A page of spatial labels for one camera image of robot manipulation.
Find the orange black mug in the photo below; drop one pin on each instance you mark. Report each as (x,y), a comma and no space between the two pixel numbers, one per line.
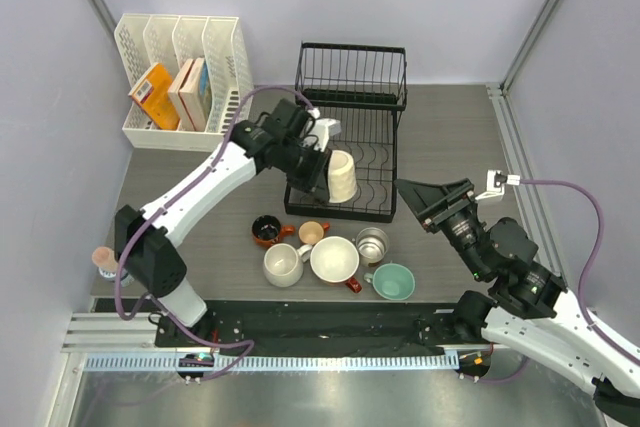
(267,231)

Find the steel cup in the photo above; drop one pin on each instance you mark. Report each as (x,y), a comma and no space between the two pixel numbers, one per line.
(372,245)

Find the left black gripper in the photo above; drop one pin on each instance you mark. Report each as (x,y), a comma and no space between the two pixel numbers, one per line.
(315,182)

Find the white plastic file organizer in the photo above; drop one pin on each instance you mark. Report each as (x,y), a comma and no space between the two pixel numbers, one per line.
(208,65)

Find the black wire dish rack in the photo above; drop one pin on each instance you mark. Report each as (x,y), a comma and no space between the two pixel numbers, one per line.
(365,88)

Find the mint green cup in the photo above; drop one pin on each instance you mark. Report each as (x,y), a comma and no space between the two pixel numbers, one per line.
(392,281)

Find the cream enamel mug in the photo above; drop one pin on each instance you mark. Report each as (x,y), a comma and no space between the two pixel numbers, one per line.
(341,177)

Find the white mug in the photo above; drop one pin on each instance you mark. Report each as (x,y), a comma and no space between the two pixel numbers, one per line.
(283,265)

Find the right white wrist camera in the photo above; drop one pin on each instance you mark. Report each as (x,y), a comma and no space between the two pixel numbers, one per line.
(496,183)

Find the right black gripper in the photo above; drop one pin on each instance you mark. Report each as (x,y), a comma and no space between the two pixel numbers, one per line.
(422,196)

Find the slotted cable duct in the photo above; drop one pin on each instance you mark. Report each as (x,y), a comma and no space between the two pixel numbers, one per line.
(196,362)

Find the orange book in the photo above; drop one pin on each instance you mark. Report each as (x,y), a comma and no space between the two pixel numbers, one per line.
(150,93)

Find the plastic bottle pink cap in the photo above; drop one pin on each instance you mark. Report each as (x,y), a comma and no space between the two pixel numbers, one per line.
(104,259)

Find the small orange cup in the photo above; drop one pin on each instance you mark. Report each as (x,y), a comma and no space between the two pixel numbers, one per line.
(311,232)

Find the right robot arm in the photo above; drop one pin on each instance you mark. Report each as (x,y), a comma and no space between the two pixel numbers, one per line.
(527,308)

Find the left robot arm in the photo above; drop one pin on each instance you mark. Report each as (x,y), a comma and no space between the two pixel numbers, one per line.
(290,139)

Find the large white red cup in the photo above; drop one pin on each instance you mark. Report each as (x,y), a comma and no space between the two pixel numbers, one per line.
(335,261)

